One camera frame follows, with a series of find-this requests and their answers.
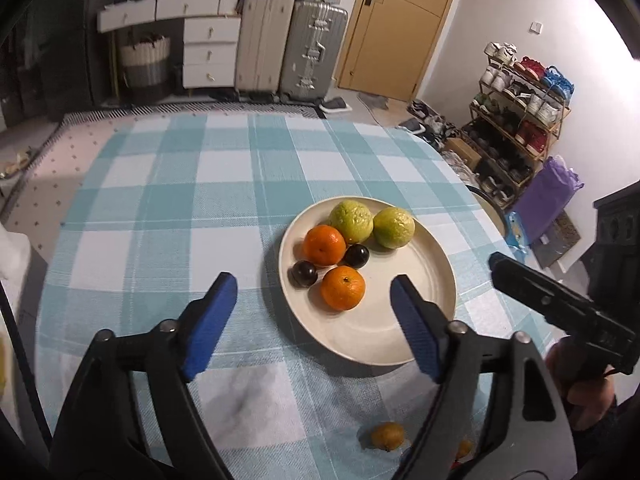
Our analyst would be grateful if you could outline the wooden shoe rack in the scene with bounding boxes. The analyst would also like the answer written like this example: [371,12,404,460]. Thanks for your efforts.
[467,42,572,208]

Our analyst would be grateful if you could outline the blue plastic bag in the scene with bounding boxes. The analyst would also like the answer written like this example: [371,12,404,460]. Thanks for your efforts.
[504,210,532,262]

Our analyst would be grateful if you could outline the tan slippers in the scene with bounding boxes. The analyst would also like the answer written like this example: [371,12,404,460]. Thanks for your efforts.
[0,152,36,179]

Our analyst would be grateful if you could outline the teal checked tablecloth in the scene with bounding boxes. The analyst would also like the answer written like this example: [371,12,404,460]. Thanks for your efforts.
[35,112,561,480]

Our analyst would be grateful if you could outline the silver suitcase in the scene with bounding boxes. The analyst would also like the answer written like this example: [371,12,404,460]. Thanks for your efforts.
[279,0,349,102]

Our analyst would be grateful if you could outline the beige suitcase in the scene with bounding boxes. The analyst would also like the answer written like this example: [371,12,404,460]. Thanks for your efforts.
[235,0,296,95]

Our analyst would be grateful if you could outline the grey floor mat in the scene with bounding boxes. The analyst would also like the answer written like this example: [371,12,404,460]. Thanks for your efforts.
[357,91,391,111]

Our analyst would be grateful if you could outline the golden kiwi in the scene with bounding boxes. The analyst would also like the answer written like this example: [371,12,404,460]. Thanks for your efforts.
[370,422,406,452]

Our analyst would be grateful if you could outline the purple bag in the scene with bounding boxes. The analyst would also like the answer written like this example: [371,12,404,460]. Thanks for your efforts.
[510,156,585,246]

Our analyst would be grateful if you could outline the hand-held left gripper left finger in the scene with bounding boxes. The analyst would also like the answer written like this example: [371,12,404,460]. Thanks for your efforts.
[50,271,238,480]

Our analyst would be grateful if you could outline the pile of sneakers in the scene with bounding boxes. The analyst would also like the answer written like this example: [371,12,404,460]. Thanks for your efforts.
[395,100,476,181]

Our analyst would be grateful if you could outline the brown cardboard box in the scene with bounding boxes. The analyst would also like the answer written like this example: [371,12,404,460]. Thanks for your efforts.
[444,137,482,171]

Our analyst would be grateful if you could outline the dark patterned mat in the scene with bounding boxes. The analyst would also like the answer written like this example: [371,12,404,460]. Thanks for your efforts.
[530,210,582,273]

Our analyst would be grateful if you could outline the white and grey woven basket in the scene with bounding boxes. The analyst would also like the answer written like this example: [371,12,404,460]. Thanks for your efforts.
[120,36,172,92]

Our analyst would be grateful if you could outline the person's right hand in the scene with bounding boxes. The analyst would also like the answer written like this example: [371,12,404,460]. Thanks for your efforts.
[545,342,620,432]

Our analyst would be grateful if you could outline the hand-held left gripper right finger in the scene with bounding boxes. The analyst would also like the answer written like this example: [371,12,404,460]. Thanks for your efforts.
[390,274,578,480]

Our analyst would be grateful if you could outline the person's right forearm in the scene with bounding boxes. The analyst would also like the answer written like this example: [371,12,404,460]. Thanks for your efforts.
[570,395,640,480]

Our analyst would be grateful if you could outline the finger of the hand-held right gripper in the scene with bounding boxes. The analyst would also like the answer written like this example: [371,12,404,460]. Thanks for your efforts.
[489,252,599,330]

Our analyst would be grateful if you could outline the yellow wooden door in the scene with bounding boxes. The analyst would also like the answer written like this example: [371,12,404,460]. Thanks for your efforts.
[336,0,466,103]

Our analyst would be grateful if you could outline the yellow-green guava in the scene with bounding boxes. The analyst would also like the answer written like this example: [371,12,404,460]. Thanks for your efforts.
[373,207,416,249]
[329,201,375,245]

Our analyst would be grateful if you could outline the orange mandarin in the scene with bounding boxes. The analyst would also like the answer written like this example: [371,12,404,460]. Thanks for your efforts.
[303,225,347,267]
[320,265,366,311]

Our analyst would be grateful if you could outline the thin black cable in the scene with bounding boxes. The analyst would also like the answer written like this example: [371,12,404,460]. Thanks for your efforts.
[0,280,52,443]

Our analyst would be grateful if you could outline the white drawer dresser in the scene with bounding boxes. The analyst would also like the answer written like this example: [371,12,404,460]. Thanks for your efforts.
[97,0,243,91]

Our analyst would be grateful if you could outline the cream round plate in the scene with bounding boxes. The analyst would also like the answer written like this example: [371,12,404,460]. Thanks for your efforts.
[278,196,457,367]

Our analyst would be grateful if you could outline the assorted shoes row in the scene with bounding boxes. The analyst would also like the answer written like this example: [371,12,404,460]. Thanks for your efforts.
[470,41,575,206]

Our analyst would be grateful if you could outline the dark purple plum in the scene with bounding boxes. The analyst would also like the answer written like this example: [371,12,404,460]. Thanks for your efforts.
[345,244,371,269]
[291,260,319,289]

